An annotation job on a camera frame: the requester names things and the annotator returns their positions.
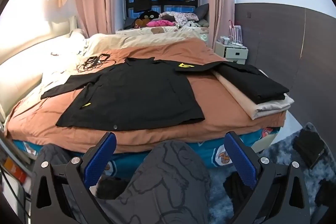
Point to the dark plush toy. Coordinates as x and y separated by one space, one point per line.
147 18

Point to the teal printed bed sheet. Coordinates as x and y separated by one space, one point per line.
207 153

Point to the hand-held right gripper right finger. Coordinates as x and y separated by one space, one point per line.
241 161

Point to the black box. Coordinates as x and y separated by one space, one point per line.
309 148

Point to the cream duvet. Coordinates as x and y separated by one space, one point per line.
131 41

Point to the grey pillow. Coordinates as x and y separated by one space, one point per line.
202 12

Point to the white padded headboard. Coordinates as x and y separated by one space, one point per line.
31 29

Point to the person's grey patterned trouser leg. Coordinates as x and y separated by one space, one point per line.
162 174

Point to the blue-grey shaggy rug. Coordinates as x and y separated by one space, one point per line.
283 150

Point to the pink garment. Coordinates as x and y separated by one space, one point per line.
157 23

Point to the white pillow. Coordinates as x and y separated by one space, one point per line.
39 66

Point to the striped gift bag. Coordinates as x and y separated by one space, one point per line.
236 32

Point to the folded black garment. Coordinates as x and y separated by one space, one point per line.
252 85

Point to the folded beige sheet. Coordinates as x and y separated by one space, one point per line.
231 90

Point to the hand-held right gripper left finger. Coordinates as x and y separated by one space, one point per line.
100 158

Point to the white nightstand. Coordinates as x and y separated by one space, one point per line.
236 54

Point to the folded white cloth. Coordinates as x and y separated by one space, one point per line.
273 107

